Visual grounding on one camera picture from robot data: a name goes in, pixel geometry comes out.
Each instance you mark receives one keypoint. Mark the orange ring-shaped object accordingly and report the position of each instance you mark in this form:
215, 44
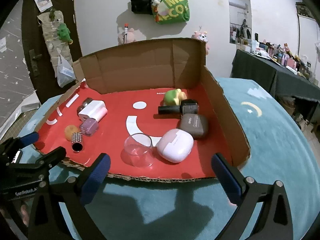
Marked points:
70, 130

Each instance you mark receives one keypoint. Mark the brown eyeshadow case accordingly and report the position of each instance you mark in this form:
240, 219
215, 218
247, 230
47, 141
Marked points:
196, 125

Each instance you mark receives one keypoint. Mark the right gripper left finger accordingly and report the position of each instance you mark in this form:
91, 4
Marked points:
82, 189

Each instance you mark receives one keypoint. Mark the black nail polish bottle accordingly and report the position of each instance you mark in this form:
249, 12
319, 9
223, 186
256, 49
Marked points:
187, 106

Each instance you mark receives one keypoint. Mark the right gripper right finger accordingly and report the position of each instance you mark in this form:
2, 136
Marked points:
230, 178

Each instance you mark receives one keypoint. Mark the pink bear plush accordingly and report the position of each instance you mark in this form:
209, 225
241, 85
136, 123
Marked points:
202, 36

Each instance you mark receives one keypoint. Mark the white plastic bag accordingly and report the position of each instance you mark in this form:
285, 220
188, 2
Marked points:
65, 72

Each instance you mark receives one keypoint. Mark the white charger cube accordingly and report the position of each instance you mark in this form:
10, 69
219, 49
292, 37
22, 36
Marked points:
96, 109

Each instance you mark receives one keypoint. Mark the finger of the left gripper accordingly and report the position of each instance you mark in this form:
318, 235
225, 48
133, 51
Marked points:
44, 164
12, 145

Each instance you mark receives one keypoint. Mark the purple square bottle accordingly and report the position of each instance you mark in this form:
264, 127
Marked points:
89, 127

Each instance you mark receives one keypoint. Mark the green frog plush hanging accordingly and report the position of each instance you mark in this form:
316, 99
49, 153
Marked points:
64, 33

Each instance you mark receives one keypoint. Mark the glass bottle brown round cap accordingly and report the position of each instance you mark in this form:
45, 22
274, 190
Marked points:
83, 105

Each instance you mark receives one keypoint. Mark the red Miniso paper sheet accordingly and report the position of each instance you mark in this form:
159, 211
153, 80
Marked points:
128, 113

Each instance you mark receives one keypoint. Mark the person's left hand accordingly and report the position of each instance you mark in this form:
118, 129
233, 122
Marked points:
24, 212

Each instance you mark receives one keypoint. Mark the green duck toy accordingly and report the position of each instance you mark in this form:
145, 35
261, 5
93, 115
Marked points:
174, 97

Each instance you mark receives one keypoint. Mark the green tote bag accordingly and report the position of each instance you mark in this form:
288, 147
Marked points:
170, 11

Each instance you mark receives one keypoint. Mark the clear glass cup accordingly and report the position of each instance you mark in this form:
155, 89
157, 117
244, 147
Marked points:
138, 148

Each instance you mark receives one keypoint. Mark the teal blanket table cover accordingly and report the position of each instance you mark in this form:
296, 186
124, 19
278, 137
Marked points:
199, 209

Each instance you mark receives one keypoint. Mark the pink white earbud case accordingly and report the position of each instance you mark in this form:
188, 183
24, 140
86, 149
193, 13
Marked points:
175, 145

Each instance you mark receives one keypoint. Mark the brown cardboard box tray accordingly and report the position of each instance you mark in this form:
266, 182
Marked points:
166, 63

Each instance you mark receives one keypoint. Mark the dark cloth covered table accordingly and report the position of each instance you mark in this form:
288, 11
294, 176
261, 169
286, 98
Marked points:
276, 80

